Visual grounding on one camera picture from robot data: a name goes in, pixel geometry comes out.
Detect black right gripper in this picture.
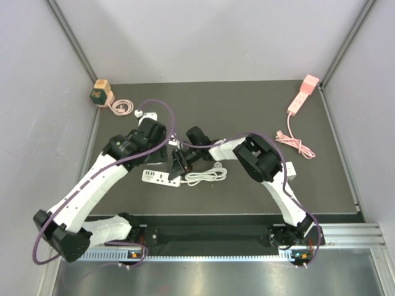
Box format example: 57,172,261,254
169,146,202,181

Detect white power strip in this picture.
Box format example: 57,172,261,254
141,169,181,187

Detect pink cord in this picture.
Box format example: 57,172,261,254
106,99,135,117
275,112,316,160

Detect green wooden hexagon socket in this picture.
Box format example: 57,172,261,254
89,79,115,107

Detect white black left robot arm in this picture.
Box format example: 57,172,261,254
33,118,167,263

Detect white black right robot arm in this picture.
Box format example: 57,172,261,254
168,126,323,249

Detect white cube adapter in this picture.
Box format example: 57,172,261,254
282,162,297,181

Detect pink power strip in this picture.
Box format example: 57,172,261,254
287,91,309,116

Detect pink cube adapter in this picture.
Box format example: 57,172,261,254
299,75,320,95

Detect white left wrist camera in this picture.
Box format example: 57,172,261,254
134,109,157,122

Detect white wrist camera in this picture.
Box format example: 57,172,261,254
134,109,157,122
168,136,181,149

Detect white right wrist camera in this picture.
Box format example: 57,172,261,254
168,136,181,149

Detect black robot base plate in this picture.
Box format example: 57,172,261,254
126,215,325,257

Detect grey cable duct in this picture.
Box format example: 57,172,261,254
78,247,295,262

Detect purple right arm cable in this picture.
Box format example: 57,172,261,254
168,131,320,268

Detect pink bundled cord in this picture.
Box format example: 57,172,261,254
275,112,316,160

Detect aluminium frame rail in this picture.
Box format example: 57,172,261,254
49,223,386,250

